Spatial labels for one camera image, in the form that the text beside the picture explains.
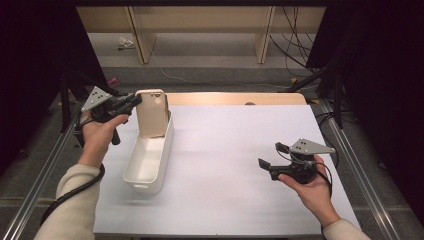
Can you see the person's right hand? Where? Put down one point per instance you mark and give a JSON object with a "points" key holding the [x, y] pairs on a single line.
{"points": [[315, 196]]}

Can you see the white plastic storage bin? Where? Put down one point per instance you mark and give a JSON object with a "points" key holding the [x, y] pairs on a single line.
{"points": [[146, 163]]}

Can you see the wooden table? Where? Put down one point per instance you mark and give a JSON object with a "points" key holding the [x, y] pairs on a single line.
{"points": [[233, 98]]}

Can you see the small pink object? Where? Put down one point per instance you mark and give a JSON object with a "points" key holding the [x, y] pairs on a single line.
{"points": [[113, 81]]}

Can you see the white table cover sheet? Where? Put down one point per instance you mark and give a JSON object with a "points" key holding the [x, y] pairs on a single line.
{"points": [[216, 193]]}

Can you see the metal floor rail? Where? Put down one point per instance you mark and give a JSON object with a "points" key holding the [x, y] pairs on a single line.
{"points": [[363, 180], [30, 196]]}

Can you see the wooden shelf unit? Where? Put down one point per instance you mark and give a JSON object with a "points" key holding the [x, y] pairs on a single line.
{"points": [[200, 20]]}

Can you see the person's left hand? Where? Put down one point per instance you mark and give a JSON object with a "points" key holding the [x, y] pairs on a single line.
{"points": [[96, 140]]}

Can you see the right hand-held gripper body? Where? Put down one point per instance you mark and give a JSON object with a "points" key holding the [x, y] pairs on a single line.
{"points": [[296, 168]]}

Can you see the crumpled white paper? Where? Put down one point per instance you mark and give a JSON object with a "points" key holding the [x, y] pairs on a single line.
{"points": [[125, 43]]}

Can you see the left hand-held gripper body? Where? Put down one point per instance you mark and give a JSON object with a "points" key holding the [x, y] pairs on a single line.
{"points": [[106, 106]]}

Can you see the beige phone case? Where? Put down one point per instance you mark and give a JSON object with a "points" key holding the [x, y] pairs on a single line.
{"points": [[151, 113]]}

